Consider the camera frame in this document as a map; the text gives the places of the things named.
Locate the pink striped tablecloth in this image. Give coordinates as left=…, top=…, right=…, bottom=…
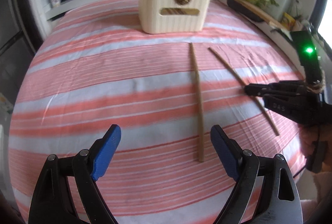
left=9, top=0, right=305, bottom=223

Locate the person's right hand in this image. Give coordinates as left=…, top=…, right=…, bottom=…
left=299, top=124, right=331, bottom=165

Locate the wooden chopstick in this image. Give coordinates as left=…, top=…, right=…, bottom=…
left=208, top=47, right=280, bottom=136
left=189, top=43, right=204, bottom=163

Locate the grey refrigerator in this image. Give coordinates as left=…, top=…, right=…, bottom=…
left=1, top=0, right=43, bottom=103

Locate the cream utensil holder box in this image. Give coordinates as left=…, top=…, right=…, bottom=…
left=138, top=0, right=210, bottom=34

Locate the wooden cutting board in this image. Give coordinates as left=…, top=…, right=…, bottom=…
left=227, top=0, right=287, bottom=31

